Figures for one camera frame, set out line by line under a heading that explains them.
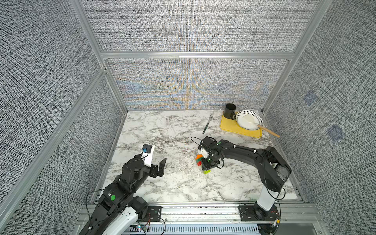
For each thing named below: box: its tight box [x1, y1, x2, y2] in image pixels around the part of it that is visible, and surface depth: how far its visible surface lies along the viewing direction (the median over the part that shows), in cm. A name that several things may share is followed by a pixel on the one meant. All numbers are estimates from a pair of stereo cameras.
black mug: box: [223, 102, 237, 120], surface depth 113 cm
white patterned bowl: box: [235, 109, 264, 131], surface depth 115 cm
